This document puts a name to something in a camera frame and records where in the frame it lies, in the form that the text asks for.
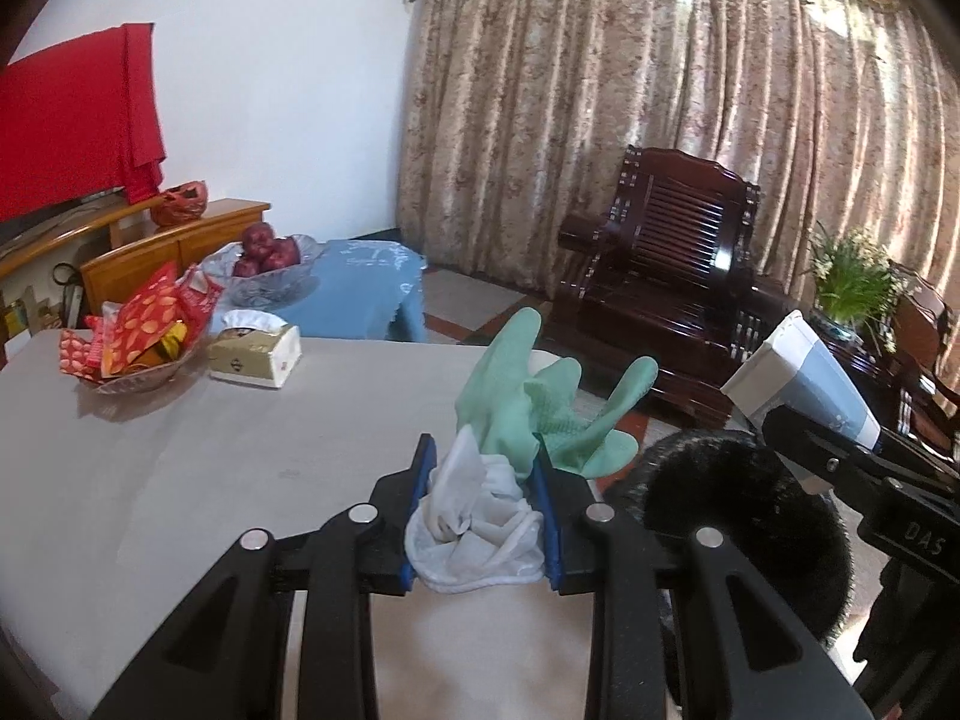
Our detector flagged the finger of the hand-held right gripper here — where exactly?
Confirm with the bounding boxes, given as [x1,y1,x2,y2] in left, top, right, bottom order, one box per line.
[761,405,960,511]

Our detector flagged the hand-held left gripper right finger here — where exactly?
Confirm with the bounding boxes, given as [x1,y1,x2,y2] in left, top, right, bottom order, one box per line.
[529,454,875,720]

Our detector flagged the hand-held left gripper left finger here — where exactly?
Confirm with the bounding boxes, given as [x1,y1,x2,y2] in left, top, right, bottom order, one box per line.
[88,433,440,720]

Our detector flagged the white tissue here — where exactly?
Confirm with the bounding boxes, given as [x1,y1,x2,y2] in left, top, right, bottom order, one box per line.
[405,424,546,595]

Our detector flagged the white and blue carton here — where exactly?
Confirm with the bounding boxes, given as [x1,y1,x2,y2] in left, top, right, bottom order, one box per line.
[720,310,883,455]

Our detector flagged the black trash bin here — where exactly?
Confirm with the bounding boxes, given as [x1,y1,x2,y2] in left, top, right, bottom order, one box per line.
[604,427,856,706]

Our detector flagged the green rubber glove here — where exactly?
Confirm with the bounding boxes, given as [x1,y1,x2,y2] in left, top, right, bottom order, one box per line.
[454,307,659,479]

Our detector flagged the person's right forearm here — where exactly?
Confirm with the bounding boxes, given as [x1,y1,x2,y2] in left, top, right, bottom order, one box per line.
[851,559,960,720]

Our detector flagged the dark wooden armchair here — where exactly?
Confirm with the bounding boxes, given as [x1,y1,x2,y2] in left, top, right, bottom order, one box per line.
[885,262,960,467]
[551,146,797,428]

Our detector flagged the green potted plant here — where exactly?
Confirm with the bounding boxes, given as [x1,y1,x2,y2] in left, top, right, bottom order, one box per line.
[806,223,913,340]

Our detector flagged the tissue box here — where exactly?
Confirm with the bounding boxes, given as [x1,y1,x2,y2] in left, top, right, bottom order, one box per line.
[208,309,302,391]

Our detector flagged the blue tablecloth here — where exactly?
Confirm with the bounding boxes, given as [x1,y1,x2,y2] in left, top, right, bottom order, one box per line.
[259,238,428,346]

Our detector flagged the glass fruit bowl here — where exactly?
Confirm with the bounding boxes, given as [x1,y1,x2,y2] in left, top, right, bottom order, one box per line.
[199,234,323,310]

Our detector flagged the yellow snack packet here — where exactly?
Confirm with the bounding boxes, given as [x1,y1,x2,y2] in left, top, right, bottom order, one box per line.
[148,321,190,365]

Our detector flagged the glass snack bowl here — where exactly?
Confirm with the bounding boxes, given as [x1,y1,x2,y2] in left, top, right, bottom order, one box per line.
[75,337,207,395]

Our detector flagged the large red dotted snack packet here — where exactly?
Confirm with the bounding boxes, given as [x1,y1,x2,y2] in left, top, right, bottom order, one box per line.
[101,262,202,377]

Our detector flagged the light wooden cabinet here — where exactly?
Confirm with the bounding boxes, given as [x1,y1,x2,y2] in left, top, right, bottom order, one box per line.
[0,199,271,342]

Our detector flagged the small red dotted snack packet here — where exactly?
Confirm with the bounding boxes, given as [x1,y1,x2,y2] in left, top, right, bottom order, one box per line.
[60,328,107,385]

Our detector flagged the red plastic bag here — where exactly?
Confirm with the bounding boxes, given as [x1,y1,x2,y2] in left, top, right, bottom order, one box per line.
[150,180,209,227]

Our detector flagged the beige patterned curtain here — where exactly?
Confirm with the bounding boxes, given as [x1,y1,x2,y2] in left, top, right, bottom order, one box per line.
[396,0,947,331]

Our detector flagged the red cloth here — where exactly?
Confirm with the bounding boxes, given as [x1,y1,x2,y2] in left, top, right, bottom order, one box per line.
[0,22,167,223]

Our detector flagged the black cable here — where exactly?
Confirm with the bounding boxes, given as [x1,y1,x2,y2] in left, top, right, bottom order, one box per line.
[51,262,85,310]

